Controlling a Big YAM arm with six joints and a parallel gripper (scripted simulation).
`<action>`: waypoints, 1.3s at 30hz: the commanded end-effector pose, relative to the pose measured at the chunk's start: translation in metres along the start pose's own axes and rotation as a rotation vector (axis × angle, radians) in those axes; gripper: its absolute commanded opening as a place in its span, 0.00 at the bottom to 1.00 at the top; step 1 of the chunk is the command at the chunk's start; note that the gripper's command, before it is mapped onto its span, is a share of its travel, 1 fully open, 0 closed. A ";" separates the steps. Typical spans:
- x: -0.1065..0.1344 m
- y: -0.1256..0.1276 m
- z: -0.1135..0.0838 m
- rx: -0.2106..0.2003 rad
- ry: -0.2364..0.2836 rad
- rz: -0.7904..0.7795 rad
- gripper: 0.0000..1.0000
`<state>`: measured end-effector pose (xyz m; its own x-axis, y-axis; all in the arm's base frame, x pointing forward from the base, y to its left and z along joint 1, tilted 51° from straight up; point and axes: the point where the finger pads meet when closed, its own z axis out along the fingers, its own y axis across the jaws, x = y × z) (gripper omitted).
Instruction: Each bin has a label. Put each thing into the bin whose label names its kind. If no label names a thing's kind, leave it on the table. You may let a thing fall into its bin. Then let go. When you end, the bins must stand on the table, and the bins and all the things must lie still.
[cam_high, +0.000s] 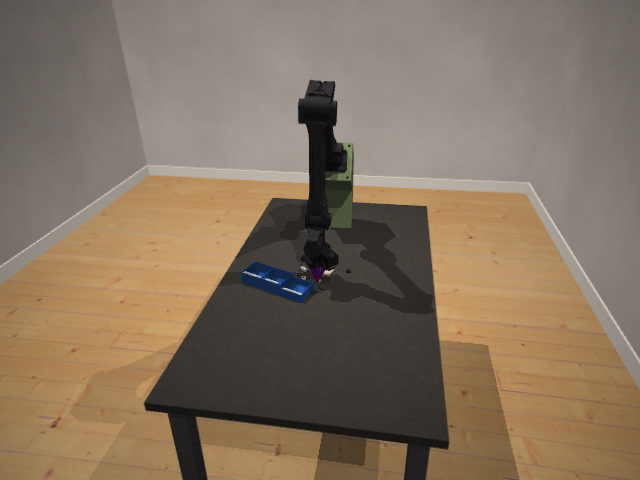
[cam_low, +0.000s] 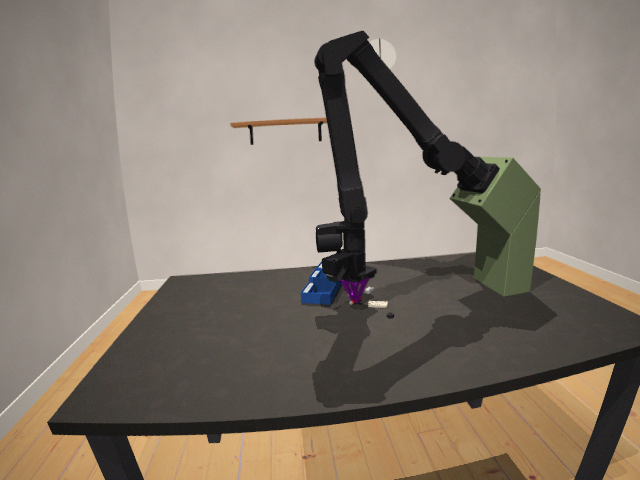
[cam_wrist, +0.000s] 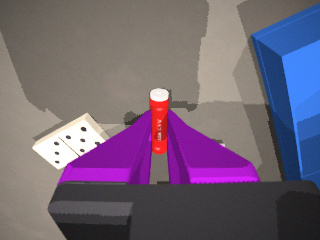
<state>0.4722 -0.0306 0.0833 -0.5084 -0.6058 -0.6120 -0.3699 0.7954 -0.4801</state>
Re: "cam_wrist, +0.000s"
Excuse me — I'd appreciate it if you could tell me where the cream domino tile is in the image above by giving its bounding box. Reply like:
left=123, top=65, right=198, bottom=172
left=33, top=113, right=110, bottom=169

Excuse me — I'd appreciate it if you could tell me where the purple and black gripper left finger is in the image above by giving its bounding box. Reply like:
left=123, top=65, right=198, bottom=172
left=57, top=110, right=152, bottom=185

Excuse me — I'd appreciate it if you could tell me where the blue open bin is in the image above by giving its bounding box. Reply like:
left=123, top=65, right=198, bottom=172
left=251, top=3, right=320, bottom=190

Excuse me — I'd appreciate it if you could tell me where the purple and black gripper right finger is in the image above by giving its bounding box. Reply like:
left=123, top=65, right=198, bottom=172
left=167, top=110, right=261, bottom=184

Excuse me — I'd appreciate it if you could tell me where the red aaa battery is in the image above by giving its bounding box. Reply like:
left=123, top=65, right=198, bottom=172
left=150, top=89, right=169, bottom=154

